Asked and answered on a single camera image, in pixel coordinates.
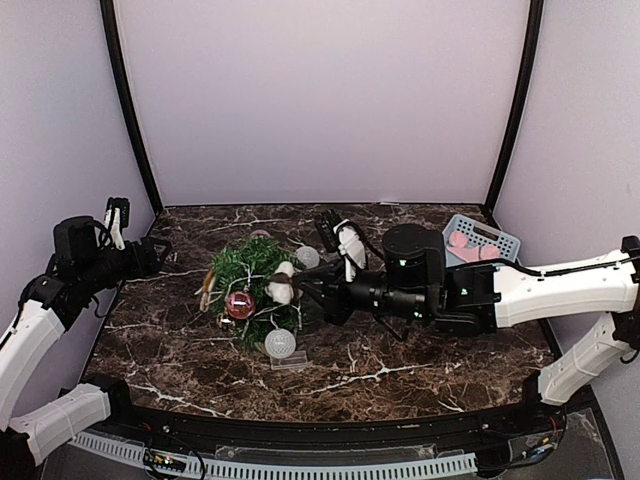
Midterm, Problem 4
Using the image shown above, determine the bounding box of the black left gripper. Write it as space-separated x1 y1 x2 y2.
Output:
79 236 171 294

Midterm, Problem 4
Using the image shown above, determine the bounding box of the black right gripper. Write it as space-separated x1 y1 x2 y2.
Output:
292 257 431 326

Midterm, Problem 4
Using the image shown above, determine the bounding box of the white cotton boll ornament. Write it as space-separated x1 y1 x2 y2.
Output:
266 261 297 305

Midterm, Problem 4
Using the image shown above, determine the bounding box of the clear string light garland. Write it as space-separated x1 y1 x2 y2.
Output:
215 235 326 371

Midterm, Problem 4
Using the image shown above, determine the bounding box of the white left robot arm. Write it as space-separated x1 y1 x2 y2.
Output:
1 208 171 470

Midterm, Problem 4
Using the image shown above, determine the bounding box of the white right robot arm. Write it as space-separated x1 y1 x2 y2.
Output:
292 221 639 434

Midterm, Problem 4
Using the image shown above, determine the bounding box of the small green christmas tree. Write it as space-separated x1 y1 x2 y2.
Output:
205 236 316 351

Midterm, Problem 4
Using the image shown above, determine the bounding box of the pink bow ornament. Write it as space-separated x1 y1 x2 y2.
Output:
447 231 500 263

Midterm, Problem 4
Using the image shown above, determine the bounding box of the blue plastic basket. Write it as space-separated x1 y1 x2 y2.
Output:
442 214 521 267

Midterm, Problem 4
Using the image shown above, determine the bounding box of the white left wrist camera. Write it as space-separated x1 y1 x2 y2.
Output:
103 197 130 250

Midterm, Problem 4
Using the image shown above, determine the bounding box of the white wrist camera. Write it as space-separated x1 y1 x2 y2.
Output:
314 209 368 283
103 197 130 250

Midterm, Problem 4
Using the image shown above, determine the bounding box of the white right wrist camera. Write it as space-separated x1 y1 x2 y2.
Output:
314 209 368 283

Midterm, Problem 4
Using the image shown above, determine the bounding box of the white cable duct strip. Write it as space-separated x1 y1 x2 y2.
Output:
68 432 477 480

